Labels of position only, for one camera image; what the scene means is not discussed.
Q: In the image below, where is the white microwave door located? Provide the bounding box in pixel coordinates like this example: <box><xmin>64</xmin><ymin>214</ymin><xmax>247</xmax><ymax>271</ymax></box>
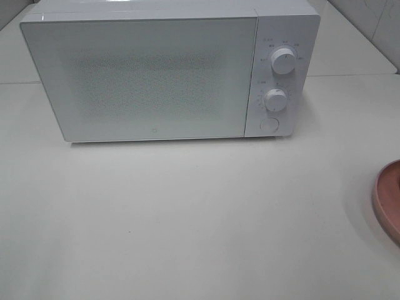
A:
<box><xmin>21</xmin><ymin>17</ymin><xmax>256</xmax><ymax>143</ymax></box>

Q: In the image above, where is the upper white microwave knob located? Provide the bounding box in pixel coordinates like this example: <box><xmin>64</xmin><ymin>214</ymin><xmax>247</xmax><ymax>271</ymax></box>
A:
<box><xmin>271</xmin><ymin>46</ymin><xmax>297</xmax><ymax>75</ymax></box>

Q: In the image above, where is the white microwave knob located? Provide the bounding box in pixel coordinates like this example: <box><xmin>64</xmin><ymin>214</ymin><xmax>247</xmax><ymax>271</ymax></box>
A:
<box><xmin>271</xmin><ymin>46</ymin><xmax>297</xmax><ymax>75</ymax></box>
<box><xmin>264</xmin><ymin>89</ymin><xmax>288</xmax><ymax>112</ymax></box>

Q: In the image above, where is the round white door button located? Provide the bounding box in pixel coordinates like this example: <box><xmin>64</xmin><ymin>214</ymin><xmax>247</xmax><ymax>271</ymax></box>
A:
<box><xmin>260</xmin><ymin>117</ymin><xmax>279</xmax><ymax>133</ymax></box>

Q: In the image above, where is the pink round plate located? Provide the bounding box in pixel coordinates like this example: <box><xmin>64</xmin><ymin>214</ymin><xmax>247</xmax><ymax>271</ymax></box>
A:
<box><xmin>372</xmin><ymin>160</ymin><xmax>399</xmax><ymax>244</ymax></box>

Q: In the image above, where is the white microwave oven body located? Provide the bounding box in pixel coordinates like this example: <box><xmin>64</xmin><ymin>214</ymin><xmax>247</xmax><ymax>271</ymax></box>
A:
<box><xmin>20</xmin><ymin>1</ymin><xmax>321</xmax><ymax>141</ymax></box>

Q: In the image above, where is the lower white microwave knob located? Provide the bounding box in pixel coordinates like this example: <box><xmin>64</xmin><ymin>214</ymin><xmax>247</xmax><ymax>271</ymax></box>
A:
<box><xmin>264</xmin><ymin>89</ymin><xmax>288</xmax><ymax>112</ymax></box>

